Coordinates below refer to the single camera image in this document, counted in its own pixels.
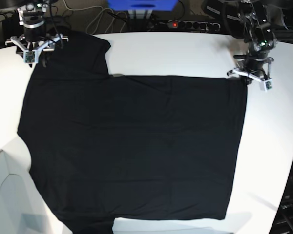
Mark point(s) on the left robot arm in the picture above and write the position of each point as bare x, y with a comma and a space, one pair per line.
256, 32

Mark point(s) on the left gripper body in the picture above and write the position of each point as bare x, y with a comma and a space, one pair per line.
257, 66

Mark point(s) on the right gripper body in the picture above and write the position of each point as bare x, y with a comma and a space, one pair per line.
36, 42

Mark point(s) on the blue plastic box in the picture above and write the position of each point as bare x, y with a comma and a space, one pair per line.
161, 5

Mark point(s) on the black power strip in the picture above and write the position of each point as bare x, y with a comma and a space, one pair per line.
189, 26

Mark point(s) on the black T-shirt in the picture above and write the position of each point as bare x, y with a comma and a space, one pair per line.
138, 147

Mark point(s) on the black equipment box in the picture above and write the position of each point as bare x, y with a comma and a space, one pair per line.
11, 27

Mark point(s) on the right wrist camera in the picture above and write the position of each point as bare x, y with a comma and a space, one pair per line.
29, 57

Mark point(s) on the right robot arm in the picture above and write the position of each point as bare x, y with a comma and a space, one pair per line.
31, 17

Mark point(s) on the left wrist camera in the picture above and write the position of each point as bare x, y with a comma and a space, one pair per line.
265, 85

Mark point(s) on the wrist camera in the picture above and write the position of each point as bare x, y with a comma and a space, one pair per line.
265, 85
29, 57

